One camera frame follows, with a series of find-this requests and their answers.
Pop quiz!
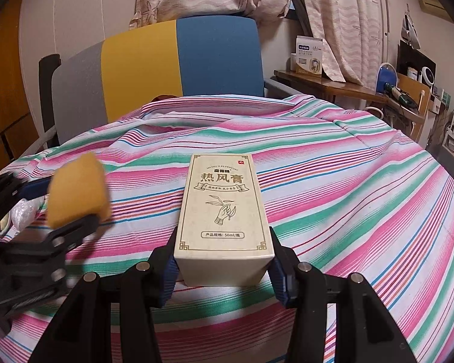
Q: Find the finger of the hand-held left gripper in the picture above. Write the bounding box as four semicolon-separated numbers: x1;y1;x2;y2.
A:
0;172;53;228
0;215;104;270

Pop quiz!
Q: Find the green black tool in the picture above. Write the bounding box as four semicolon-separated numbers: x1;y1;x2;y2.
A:
386;83;417;108

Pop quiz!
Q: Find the yellow sponge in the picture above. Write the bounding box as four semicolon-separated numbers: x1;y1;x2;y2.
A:
45;154;112;230

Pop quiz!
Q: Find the wooden wardrobe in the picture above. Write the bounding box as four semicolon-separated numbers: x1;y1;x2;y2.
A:
0;0;38;182

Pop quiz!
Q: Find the white blue carton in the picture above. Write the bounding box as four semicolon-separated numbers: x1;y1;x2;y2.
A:
291;35;326;78

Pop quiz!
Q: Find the clothes iron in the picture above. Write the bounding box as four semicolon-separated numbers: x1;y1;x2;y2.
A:
401;13;417;40

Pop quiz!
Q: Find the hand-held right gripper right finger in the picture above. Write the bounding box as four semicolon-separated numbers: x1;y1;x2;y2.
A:
268;227;417;363

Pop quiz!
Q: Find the pink green striped blanket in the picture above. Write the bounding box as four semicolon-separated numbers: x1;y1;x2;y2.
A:
0;93;454;363

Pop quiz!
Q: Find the hanging pink patterned curtain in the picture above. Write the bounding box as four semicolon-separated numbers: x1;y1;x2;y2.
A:
299;0;387;87

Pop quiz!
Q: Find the white green small box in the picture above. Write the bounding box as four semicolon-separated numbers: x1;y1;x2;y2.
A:
431;89;452;114

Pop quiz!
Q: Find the beige carton box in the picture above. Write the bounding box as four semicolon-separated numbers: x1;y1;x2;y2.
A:
173;152;276;287

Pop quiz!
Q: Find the wooden desk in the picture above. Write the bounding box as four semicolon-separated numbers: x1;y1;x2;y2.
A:
273;69;428;125

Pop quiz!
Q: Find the large clear plastic bag bundle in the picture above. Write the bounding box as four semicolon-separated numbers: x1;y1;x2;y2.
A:
11;198;42;231

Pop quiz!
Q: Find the metal pole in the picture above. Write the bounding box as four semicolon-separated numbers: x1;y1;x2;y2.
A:
377;0;402;69

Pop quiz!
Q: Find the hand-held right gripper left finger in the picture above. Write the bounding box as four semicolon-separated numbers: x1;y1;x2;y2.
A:
28;229;181;363

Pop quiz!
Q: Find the cream air conditioner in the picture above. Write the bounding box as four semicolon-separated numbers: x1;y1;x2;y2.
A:
418;0;454;21

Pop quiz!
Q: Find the grey yellow blue chair back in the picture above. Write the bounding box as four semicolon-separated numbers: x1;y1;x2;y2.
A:
38;17;266;148

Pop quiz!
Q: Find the blue white appliance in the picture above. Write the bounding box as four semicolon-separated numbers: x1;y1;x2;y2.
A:
376;64;398;93

